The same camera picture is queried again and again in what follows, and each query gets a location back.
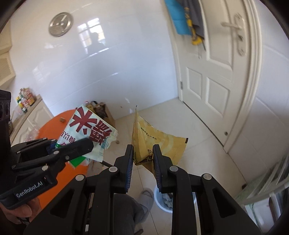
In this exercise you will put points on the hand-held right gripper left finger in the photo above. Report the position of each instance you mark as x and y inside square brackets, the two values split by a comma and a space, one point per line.
[129, 167]

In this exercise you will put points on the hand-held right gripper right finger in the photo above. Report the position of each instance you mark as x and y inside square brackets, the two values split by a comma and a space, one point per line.
[157, 167]

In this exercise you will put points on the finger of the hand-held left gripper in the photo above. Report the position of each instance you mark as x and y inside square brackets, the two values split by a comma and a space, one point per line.
[76, 146]
[33, 146]

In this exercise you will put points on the white bag with red print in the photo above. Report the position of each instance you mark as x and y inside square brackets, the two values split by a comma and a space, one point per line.
[90, 126]

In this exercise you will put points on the yellow snack wrapper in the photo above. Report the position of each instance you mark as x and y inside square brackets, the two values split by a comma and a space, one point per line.
[158, 137]

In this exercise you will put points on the light blue trash bin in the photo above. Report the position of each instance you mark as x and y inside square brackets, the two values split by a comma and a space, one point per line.
[161, 204]

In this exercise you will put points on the person's left hand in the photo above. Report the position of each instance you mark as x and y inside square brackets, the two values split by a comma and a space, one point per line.
[21, 212]

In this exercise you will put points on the clear plastic bag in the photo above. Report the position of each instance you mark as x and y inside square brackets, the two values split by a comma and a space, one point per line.
[33, 133]

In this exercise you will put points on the cream lower kitchen cabinets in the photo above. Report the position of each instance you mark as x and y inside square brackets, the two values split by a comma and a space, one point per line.
[29, 122]

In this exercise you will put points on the small brown lump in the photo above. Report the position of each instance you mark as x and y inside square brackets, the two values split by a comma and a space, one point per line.
[62, 119]

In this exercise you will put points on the grey slipper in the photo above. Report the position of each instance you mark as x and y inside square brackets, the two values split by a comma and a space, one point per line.
[146, 203]

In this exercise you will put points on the oil bottle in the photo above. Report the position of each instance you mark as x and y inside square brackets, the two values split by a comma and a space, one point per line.
[91, 106]

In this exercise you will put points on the group of condiment bottles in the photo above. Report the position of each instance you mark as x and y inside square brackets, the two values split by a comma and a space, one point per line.
[26, 100]

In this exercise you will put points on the cream lattice door cabinet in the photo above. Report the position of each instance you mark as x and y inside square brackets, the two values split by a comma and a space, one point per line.
[5, 70]

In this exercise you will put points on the white panel door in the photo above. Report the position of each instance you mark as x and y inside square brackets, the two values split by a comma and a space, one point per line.
[212, 79]

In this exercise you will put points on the grey apron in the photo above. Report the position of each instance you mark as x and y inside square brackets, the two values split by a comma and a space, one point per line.
[194, 24]

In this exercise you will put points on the blue plastic apron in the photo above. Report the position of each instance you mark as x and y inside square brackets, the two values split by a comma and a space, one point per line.
[178, 20]

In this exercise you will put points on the cream upper wall cabinets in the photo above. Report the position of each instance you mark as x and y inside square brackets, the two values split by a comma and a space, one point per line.
[4, 38]

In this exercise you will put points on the round metal wall plate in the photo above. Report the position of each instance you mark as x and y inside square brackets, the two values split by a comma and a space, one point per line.
[61, 24]

